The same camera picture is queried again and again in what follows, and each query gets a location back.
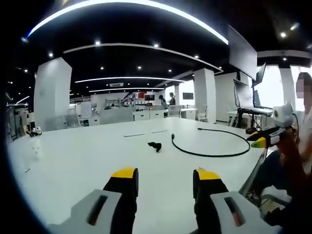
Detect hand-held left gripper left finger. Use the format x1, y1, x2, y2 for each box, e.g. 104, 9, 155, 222
48, 167, 139, 234

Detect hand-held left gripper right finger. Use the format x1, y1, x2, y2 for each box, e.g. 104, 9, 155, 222
193, 168, 284, 234

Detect black charging cable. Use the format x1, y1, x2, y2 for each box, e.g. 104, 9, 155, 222
171, 127, 252, 157

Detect black Velcro strap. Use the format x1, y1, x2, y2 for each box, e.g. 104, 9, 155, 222
147, 141, 162, 153

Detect white desk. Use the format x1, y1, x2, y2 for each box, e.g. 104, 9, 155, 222
7, 117, 272, 234

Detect person's right hand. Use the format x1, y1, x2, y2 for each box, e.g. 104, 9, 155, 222
277, 127, 301, 158

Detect person's white shirt torso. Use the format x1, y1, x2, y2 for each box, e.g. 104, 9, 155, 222
297, 103, 312, 173

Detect person's dark trouser legs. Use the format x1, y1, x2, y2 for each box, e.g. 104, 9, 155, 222
253, 150, 297, 195

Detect small tilted monitor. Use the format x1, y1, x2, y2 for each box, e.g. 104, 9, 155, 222
252, 62, 268, 88

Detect white office chair base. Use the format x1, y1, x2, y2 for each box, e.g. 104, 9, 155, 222
258, 186, 293, 210

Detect white mesh office chair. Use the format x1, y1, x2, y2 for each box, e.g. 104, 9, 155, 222
197, 105, 209, 122
167, 105, 182, 118

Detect white low cabinet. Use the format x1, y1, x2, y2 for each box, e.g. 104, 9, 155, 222
133, 110, 169, 121

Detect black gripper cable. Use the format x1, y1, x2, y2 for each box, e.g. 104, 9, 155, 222
292, 112, 300, 143

